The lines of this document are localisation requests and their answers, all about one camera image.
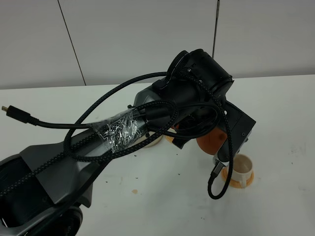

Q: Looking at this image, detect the black braided camera cable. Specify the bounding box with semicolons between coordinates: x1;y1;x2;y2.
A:
0;70;234;200

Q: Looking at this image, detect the brown clay teapot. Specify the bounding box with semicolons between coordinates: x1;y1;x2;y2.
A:
172;122;228;155

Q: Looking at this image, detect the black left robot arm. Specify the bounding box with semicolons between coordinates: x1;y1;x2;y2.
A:
0;49;234;236

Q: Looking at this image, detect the white teacup on right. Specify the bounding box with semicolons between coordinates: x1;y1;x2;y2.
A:
230;153;254;189

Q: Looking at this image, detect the orange saucer near teapot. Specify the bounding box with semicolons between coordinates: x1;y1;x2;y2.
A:
165;135;174;143

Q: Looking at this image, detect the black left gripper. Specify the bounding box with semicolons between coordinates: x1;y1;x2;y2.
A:
172;105;221;149

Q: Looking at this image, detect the orange saucer on right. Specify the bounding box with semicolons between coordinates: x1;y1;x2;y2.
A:
229;171;254;189

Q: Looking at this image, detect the black smooth loose cable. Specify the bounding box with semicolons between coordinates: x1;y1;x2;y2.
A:
1;53;220;138

